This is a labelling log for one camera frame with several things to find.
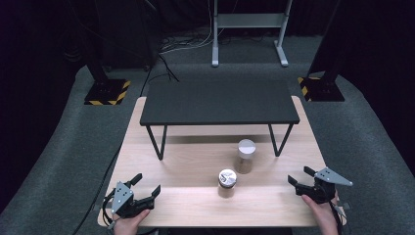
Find spice jar with silver lid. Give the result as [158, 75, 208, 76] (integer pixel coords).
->
[217, 168, 238, 199]

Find short black floor cable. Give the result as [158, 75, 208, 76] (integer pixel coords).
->
[158, 53, 180, 83]

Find right hand-held gripper cable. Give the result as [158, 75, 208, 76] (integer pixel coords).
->
[328, 195, 347, 235]

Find tangle of floor cables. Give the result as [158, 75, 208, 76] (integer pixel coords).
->
[160, 28, 226, 55]

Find black stand with striped base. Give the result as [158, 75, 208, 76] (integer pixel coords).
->
[83, 58, 132, 106]
[297, 0, 346, 103]

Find left hand-held gripper cable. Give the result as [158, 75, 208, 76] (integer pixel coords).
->
[102, 190, 117, 229]

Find person's left hand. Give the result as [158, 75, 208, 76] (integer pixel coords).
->
[112, 209, 152, 235]

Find grey metal stand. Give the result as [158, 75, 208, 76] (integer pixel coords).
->
[210, 0, 293, 69]

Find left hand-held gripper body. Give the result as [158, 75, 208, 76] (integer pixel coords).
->
[111, 181, 156, 219]

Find person's right hand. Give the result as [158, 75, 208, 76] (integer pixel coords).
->
[300, 190, 341, 235]

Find black shelf with wire legs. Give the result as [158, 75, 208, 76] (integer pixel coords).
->
[139, 79, 300, 162]

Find hand-held gripper cable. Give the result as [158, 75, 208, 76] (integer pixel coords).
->
[328, 195, 347, 235]
[102, 190, 117, 229]

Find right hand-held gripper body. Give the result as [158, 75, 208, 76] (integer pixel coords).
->
[295, 166, 354, 205]

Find spice jar with white lid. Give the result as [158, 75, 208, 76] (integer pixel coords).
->
[235, 138, 257, 175]

